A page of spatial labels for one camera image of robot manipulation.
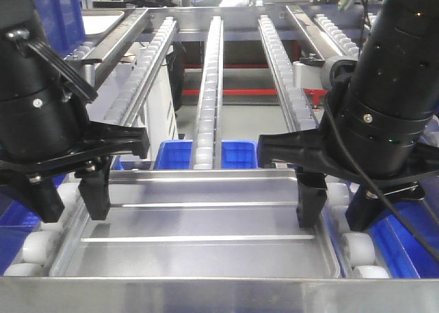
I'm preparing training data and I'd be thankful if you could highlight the far left roller track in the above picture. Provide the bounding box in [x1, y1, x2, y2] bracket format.
[64, 41, 94, 60]

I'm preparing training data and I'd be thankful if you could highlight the red metal floor frame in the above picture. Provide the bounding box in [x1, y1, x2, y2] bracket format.
[180, 40, 330, 108]

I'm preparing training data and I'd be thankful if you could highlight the ribbed silver metal tray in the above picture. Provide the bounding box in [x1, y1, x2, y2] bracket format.
[49, 169, 340, 279]

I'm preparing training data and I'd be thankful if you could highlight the white tray far left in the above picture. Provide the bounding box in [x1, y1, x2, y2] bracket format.
[82, 9, 125, 36]

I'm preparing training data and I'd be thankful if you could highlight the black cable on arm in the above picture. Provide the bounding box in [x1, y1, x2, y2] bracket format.
[322, 60, 439, 262]

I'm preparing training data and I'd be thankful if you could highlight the steel divider rail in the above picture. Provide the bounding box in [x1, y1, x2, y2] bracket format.
[69, 8, 150, 89]
[286, 5, 337, 62]

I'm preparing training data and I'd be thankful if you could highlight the far right roller track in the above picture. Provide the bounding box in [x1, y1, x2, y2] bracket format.
[314, 14, 359, 58]

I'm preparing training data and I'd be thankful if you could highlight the blue bin upper left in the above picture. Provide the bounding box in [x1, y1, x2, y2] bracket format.
[34, 0, 86, 57]

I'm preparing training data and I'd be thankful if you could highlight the steel divider rail right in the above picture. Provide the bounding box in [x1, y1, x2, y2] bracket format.
[286, 5, 337, 62]

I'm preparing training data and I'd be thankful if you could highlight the blue bin lower left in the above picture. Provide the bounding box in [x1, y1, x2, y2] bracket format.
[1, 174, 83, 274]

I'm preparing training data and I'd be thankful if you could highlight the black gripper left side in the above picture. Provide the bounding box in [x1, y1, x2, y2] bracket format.
[1, 121, 150, 223]

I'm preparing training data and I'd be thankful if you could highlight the blue bin lower right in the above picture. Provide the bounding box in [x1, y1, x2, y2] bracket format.
[329, 113, 439, 279]

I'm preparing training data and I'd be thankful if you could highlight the small blue bin below centre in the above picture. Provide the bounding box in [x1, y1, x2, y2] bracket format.
[154, 139, 258, 170]

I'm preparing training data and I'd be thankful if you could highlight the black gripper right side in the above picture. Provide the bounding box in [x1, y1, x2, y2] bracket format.
[257, 129, 438, 231]

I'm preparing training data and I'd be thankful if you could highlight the steel divider rail left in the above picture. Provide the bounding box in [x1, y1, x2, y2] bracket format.
[69, 8, 150, 89]

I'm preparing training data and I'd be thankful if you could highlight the steel front shelf bar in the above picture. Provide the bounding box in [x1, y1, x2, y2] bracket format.
[1, 277, 438, 312]

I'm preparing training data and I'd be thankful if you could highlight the middle white roller track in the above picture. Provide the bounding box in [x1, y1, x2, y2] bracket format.
[190, 16, 224, 170]

